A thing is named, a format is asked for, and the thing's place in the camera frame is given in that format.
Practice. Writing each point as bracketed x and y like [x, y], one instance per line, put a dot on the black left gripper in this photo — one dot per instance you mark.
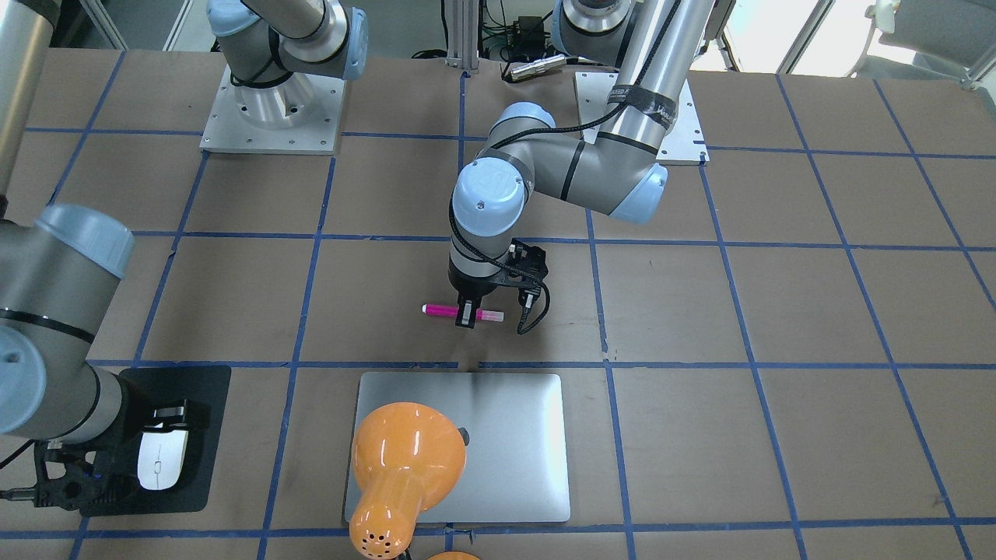
[469, 286]

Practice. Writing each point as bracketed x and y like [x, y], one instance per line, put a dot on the black mousepad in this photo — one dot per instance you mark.
[124, 496]

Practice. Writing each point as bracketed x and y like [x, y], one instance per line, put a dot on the pink marker pen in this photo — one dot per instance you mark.
[437, 310]

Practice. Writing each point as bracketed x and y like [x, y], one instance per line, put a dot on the orange desk lamp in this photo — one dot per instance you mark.
[406, 458]

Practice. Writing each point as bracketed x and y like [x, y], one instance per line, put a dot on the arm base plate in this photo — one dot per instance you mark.
[684, 145]
[299, 117]

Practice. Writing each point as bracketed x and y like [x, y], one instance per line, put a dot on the silver metal cylinder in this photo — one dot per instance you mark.
[534, 69]

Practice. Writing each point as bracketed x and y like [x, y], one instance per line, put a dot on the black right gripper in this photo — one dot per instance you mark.
[161, 417]

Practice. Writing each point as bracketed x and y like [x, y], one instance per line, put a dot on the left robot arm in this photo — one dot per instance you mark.
[608, 165]

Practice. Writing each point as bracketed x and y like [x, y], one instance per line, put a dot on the silver laptop notebook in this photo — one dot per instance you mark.
[517, 466]

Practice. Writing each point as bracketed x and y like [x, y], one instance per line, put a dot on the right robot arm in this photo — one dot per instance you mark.
[287, 62]

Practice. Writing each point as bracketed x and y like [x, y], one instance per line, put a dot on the white computer mouse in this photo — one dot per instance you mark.
[161, 459]

